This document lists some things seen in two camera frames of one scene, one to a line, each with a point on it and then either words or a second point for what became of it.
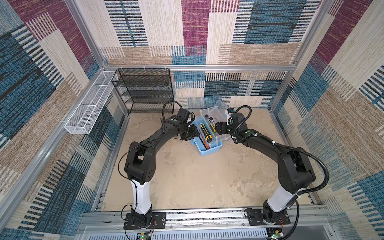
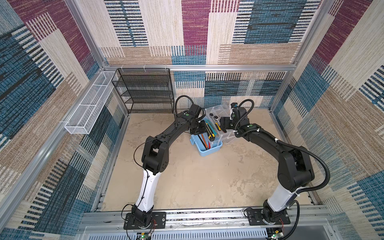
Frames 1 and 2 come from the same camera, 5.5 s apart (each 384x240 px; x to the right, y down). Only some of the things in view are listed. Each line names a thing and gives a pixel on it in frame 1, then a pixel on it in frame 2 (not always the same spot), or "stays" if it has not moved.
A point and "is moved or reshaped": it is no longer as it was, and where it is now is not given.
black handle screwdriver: x=210 y=118 is moved or reshaped
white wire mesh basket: x=82 y=122 stays
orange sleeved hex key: x=205 y=142 stays
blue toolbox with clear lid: x=209 y=140 stays
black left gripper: x=193 y=134 → x=202 y=130
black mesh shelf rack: x=145 y=90 stays
